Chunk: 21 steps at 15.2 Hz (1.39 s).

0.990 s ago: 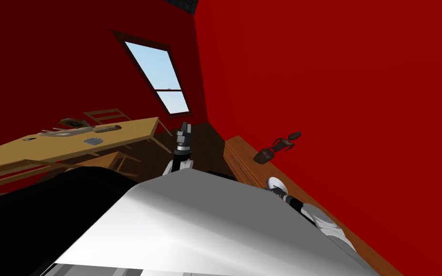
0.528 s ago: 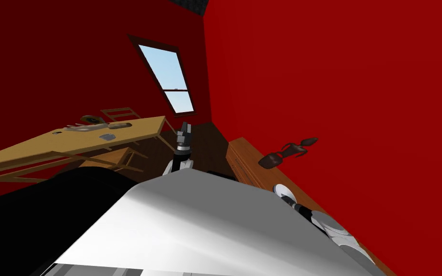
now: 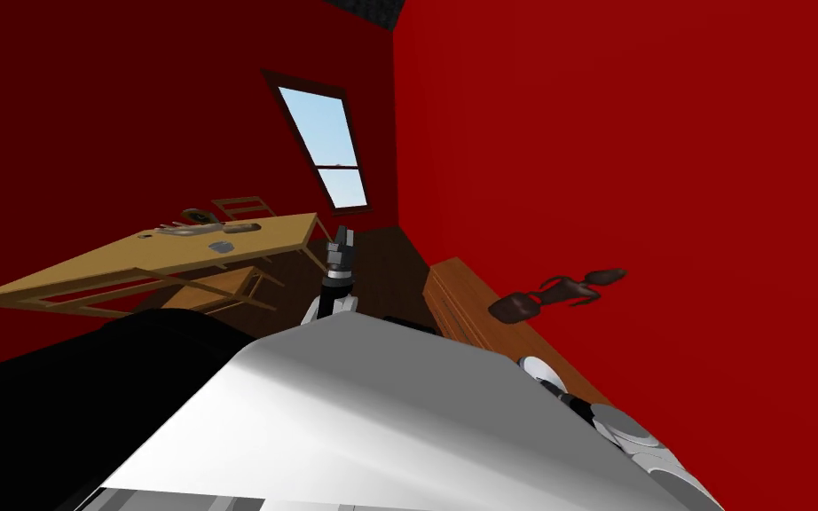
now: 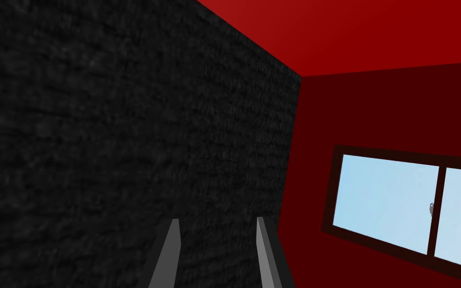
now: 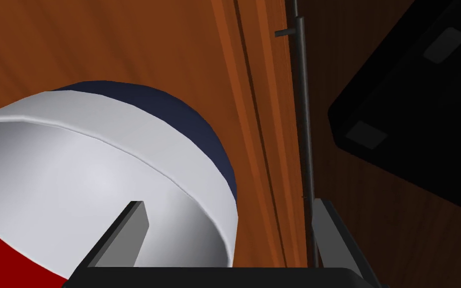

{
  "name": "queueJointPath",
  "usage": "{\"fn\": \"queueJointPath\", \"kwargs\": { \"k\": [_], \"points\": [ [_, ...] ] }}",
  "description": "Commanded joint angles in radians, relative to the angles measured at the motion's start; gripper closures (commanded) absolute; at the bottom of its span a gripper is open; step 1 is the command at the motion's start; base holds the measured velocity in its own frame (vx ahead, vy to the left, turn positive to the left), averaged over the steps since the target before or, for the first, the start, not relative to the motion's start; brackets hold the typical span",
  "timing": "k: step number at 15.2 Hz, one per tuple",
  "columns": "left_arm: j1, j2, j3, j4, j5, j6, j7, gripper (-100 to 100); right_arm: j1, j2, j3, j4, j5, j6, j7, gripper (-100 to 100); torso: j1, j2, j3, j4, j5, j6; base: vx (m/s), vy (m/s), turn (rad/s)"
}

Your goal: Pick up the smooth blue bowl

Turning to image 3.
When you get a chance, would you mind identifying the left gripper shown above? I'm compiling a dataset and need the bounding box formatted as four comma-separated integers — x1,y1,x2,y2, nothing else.
324,225,356,274

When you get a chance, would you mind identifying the brown framed window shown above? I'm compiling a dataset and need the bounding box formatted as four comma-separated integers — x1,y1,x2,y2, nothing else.
260,67,374,217

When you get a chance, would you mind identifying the wooden chair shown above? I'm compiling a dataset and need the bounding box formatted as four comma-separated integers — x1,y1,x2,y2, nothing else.
209,195,279,222

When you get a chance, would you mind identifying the brown wooden sideboard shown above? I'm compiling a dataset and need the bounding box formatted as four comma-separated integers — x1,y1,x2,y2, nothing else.
421,255,615,407

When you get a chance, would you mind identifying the grey cutlery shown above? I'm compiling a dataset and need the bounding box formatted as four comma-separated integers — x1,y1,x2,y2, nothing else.
155,221,224,239

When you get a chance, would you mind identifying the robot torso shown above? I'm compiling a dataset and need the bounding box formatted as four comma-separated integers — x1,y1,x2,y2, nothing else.
75,311,690,511

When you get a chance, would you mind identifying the dark brown sculpture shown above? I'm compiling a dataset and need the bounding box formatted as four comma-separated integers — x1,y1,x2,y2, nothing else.
486,267,630,326

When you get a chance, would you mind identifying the light wooden table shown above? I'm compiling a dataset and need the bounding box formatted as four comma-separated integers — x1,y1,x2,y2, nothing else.
0,212,334,320

